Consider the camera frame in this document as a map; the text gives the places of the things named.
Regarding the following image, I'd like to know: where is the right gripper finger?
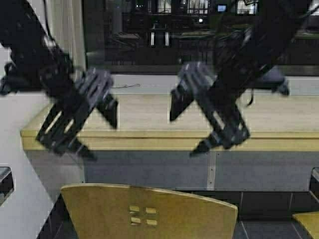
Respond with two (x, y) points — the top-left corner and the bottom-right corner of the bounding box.
(169, 84), (193, 121)
(189, 134), (219, 157)

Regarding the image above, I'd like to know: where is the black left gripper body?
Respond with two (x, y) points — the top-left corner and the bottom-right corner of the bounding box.
(36, 68), (113, 155)

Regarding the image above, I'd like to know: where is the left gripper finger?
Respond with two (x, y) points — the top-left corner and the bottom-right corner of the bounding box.
(72, 138), (97, 160)
(97, 94), (118, 129)

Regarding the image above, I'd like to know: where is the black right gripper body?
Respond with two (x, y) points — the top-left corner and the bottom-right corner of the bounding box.
(178, 62), (250, 149)

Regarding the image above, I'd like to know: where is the yellow wooden chair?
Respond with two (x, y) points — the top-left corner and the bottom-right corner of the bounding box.
(61, 183), (238, 239)
(292, 211), (319, 239)

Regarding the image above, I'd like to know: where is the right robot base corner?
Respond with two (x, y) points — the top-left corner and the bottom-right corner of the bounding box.
(310, 167), (319, 202)

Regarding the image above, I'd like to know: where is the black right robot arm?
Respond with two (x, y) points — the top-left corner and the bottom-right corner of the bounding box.
(169, 0), (318, 156)

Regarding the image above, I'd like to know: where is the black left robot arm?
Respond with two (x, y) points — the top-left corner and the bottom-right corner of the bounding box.
(0, 0), (118, 160)

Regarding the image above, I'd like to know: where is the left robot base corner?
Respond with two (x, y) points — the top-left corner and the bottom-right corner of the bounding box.
(0, 167), (14, 205)

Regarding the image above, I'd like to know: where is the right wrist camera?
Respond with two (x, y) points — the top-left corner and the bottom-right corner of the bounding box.
(255, 66), (290, 96)

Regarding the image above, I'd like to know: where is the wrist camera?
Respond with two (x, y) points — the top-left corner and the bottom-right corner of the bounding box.
(0, 62), (29, 96)
(255, 66), (290, 96)

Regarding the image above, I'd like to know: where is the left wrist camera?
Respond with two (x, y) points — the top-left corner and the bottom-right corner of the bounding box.
(0, 62), (29, 96)

